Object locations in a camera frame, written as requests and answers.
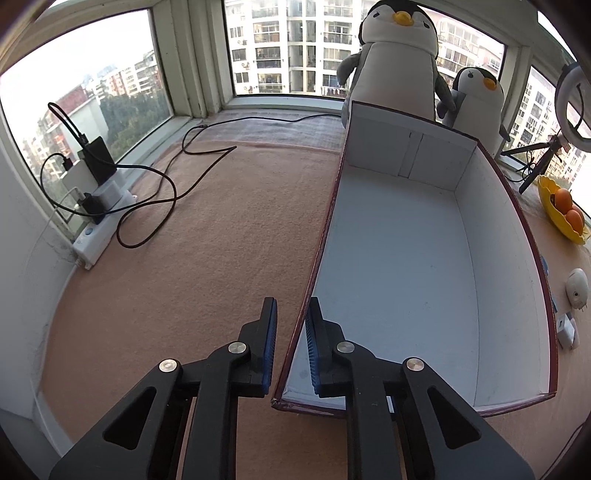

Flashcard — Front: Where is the red cardboard box white inside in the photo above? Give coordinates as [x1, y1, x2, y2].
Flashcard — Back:
[270, 101, 559, 418]

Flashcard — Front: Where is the white USB wall charger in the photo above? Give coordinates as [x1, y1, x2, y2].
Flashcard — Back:
[556, 311, 579, 350]

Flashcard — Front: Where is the white round plug-in device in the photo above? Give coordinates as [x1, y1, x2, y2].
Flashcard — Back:
[565, 268, 590, 310]

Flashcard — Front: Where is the blue plastic phone stand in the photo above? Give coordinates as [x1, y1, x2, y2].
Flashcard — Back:
[540, 255, 558, 316]

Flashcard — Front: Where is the white power strip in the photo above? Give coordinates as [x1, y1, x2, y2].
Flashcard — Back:
[73, 172, 136, 270]

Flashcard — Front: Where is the black plug adapter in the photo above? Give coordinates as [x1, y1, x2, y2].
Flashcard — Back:
[77, 192, 106, 225]

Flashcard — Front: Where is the yellow fruit bowl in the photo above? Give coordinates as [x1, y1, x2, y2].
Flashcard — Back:
[538, 175, 590, 245]

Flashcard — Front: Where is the orange fruit lower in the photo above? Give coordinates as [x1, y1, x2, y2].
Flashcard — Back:
[565, 209, 584, 236]

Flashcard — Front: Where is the orange fruit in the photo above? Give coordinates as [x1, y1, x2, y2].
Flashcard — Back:
[565, 209, 584, 236]
[553, 188, 573, 215]

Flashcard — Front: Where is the orange fruit upper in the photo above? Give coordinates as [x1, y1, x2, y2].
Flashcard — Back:
[553, 188, 573, 215]

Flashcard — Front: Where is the small penguin plush toy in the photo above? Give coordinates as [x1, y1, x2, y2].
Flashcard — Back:
[436, 67, 511, 157]

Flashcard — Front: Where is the large penguin plush toy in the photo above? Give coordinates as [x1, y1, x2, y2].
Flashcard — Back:
[337, 1, 456, 125]

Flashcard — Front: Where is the black tripod stand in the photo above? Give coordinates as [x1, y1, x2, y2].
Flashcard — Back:
[500, 133, 568, 194]

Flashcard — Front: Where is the long black cable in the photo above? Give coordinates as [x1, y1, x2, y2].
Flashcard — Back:
[39, 102, 344, 250]

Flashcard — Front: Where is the white ring light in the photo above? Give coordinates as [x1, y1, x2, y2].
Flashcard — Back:
[554, 62, 591, 154]

